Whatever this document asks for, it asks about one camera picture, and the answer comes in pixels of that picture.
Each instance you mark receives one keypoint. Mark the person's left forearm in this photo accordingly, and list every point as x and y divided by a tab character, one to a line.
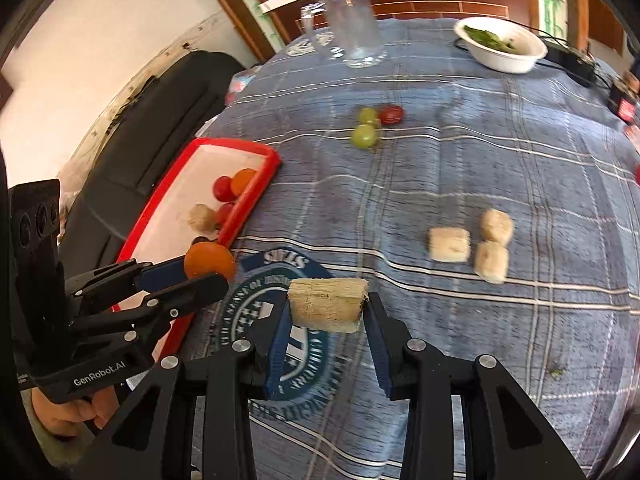
45	450

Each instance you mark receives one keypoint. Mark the green grape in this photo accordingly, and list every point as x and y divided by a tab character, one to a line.
364	136
368	114

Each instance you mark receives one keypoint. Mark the wooden counter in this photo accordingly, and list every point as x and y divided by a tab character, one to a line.
425	5

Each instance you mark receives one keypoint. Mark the clear glass mug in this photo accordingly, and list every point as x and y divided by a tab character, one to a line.
355	25

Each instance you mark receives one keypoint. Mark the sugarcane piece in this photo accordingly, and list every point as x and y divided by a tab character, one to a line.
491	261
201	218
497	225
327	305
450	244

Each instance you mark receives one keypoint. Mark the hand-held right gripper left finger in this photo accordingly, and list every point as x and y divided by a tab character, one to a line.
279	355

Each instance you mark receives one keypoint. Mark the black power adapter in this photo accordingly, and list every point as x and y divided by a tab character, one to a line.
570	62

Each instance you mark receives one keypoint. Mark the black box with red label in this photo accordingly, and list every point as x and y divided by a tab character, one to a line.
625	105

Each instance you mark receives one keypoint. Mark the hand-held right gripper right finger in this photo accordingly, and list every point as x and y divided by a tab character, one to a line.
385	375

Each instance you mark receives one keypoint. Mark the dark red cherry tomato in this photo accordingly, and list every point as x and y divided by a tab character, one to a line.
391	115

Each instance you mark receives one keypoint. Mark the red plastic tray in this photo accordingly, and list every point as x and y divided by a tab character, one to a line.
170	210

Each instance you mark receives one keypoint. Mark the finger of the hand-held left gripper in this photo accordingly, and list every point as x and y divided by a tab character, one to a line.
160	272
190	292

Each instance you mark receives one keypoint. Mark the person's left hand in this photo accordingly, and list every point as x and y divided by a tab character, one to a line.
70	415

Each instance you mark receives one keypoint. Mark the orange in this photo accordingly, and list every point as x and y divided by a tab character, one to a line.
244	178
210	260

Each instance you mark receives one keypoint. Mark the dark purple grape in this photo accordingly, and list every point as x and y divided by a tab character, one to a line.
201	240

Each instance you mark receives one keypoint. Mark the blue printed tablecloth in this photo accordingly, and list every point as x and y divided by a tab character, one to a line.
450	170

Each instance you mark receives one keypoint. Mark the black chair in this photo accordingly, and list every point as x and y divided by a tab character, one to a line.
150	125

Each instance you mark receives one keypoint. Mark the green leaves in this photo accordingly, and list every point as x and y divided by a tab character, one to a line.
485	37

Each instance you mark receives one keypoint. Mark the white bowl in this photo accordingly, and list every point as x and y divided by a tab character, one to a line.
505	60

